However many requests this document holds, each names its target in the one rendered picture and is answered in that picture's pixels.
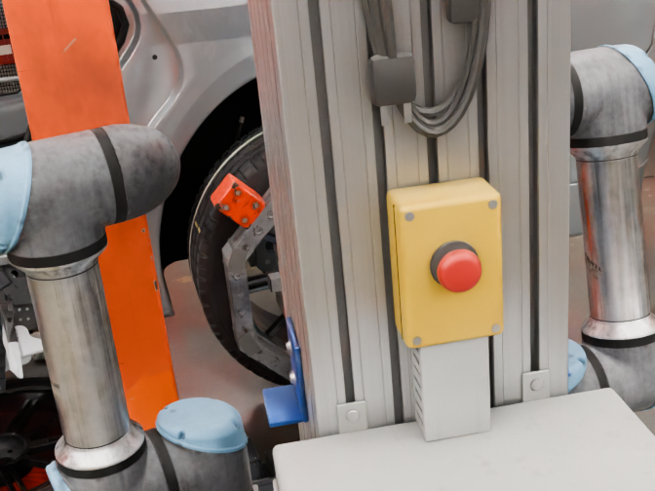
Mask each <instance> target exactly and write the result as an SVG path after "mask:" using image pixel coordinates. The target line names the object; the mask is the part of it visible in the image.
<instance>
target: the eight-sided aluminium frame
mask: <svg viewBox="0 0 655 491"><path fill-rule="evenodd" d="M262 199H263V201H264V202H265V204H266V207H265V209H264V210H263V211H262V212H261V214H260V215H259V216H258V217H257V218H256V219H255V221H254V222H253V223H252V225H251V227H250V228H249V229H245V228H244V227H242V226H241V225H240V226H239V228H238V229H237V230H236V232H235V233H234V234H233V236H232V237H231V238H229V239H228V242H227V243H226V245H225V246H224V247H223V248H222V256H223V259H222V262H223V264H224V270H225V277H226V283H227V290H228V297H229V304H230V311H231V318H232V324H233V326H232V329H233V331H234V338H235V341H236V343H237V346H238V348H239V350H240V351H241V352H243V353H245V354H246V355H247V356H248V357H251V358H253V359H255V360H257V361H258V362H260V363H262V364H263V365H265V366H267V367H268V368H270V369H271V370H273V371H275V372H276V373H278V374H280V375H281V376H283V377H285V378H286V379H288V380H289V381H290V379H289V375H290V374H291V373H292V371H291V363H290V355H289V353H288V352H287V351H285V350H283V349H282V348H280V347H279V346H277V345H275V344H274V343H272V342H271V341H269V340H267V339H266V338H264V337H263V336H261V335H259V334H258V333H256V332H255V331H254V327H253V320H252V312H251V305H250V292H249V285H248V277H247V270H246V261H247V259H248V258H249V257H250V255H251V254H252V253H253V251H254V250H255V249H256V248H257V246H258V245H259V244H260V242H261V241H262V240H263V239H264V237H265V236H266V235H267V234H268V232H269V231H270V230H271V228H272V227H273V226H274V217H273V209H272V201H271V193H270V187H269V189H268V190H267V191H266V193H265V194H264V195H263V196H262Z"/></svg>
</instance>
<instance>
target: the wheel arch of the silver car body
mask: <svg viewBox="0 0 655 491"><path fill-rule="evenodd" d="M240 116H242V117H245V120H244V123H243V125H242V129H241V133H240V138H239V141H241V137H243V136H244V135H245V134H246V135H249V132H250V131H252V130H254V129H255V128H260V126H261V125H262V120H261V112H260V103H259V95H258V87H257V79H256V73H255V74H253V75H251V76H250V77H249V78H247V79H246V80H244V81H242V82H241V83H239V84H238V85H236V86H235V87H234V88H232V89H231V90H230V91H228V92H227V93H226V94H225V95H223V96H222V97H221V98H220V99H219V100H218V101H217V102H216V103H215V104H214V105H213V106H212V107H211V108H210V109H209V110H208V111H207V112H206V113H205V114H204V115H203V117H202V118H201V119H200V120H199V122H198V123H197V124H196V125H195V127H194V128H193V129H192V131H191V132H190V134H189V135H188V136H187V137H186V139H185V141H184V142H183V144H182V146H181V148H180V149H179V151H178V155H179V159H180V175H179V180H178V182H177V184H176V186H175V188H174V189H173V191H172V193H171V194H170V195H169V196H168V197H167V198H166V199H165V200H164V201H163V202H162V203H161V204H160V205H159V211H158V217H157V225H156V241H155V251H156V266H157V274H158V280H159V285H160V288H161V292H162V296H163V299H164V302H165V305H166V307H167V310H168V312H169V314H170V317H172V316H174V310H173V304H172V301H171V298H170V295H169V291H168V288H167V284H166V280H165V277H164V270H165V269H166V268H167V266H169V265H170V264H172V263H174V262H175V261H180V260H185V259H188V257H187V256H188V254H187V235H188V234H187V229H188V226H189V224H188V222H189V217H190V215H191V209H192V207H193V204H194V202H196V201H195V198H196V196H197V194H198V193H200V192H199V189H200V187H201V185H202V184H204V182H203V181H204V179H205V178H206V176H209V171H210V170H211V168H214V164H215V163H216V161H217V160H218V159H222V158H221V156H222V155H223V153H224V152H225V151H226V150H230V147H231V146H232V145H233V144H234V142H235V137H236V133H237V128H238V125H239V120H240Z"/></svg>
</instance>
